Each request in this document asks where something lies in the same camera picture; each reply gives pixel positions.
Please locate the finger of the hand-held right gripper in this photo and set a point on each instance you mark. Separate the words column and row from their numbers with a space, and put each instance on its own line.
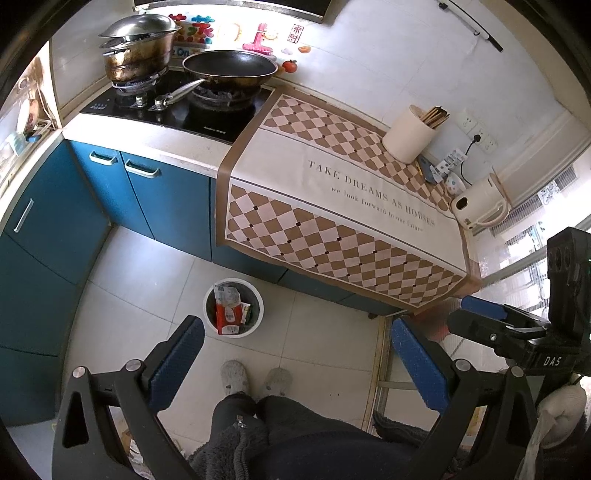
column 480, row 305
column 480, row 332

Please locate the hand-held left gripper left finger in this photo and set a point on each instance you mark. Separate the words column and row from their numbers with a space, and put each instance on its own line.
column 178, row 364

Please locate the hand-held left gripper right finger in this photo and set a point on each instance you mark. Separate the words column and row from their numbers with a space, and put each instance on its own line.
column 415, row 364

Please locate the white round trash bin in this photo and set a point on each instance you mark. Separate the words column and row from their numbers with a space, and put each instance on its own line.
column 257, row 304

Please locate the person's right hand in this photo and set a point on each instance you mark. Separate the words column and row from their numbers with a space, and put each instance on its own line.
column 563, row 410

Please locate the grey fuzzy slipper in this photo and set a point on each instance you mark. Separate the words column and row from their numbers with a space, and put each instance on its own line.
column 235, row 376
column 278, row 381

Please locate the glass balcony door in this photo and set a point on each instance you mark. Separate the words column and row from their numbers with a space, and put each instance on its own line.
column 521, row 258

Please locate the black bin liner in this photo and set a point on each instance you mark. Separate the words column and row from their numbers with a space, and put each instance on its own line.
column 210, row 310

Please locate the red snack packet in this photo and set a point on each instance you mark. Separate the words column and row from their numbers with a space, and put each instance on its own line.
column 228, row 317

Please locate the white printed wrapper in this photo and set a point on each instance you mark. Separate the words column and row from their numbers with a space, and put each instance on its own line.
column 226, row 295

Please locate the cream electric kettle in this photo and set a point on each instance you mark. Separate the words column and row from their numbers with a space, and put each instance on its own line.
column 480, row 203

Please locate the spotted egg-shaped ornament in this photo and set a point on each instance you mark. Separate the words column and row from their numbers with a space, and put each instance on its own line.
column 454, row 183

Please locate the person's legs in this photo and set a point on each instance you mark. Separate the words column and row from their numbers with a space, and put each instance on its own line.
column 300, row 438

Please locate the dark blue packet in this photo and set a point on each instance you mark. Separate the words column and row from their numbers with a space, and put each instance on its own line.
column 429, row 170

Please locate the white striped packet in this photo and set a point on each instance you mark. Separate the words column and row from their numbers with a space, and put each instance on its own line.
column 452, row 160

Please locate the cream chopstick holder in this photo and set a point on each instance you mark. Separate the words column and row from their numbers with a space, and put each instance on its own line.
column 406, row 138

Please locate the blue kitchen cabinet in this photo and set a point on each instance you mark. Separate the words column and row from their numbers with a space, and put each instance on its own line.
column 46, row 230

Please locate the bundle of wooden chopsticks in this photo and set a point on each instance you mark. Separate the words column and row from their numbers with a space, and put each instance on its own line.
column 436, row 117

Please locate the checkered counter mat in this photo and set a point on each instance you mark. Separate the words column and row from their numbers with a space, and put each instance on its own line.
column 323, row 175

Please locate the black gas stove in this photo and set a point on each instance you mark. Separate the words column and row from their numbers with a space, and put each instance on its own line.
column 207, row 122

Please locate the black frying pan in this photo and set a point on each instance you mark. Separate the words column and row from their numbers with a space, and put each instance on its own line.
column 231, row 69

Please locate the burnt steel cooking pot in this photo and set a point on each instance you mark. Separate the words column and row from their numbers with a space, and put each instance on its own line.
column 138, row 60

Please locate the steel pot lid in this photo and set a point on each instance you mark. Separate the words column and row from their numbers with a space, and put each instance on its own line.
column 138, row 25

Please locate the black range hood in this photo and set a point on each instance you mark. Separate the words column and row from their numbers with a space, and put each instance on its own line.
column 277, row 9

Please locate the white wall socket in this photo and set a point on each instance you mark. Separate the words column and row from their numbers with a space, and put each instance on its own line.
column 488, row 142
column 467, row 121

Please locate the black wall rail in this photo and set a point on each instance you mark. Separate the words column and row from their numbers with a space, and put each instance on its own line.
column 480, row 30

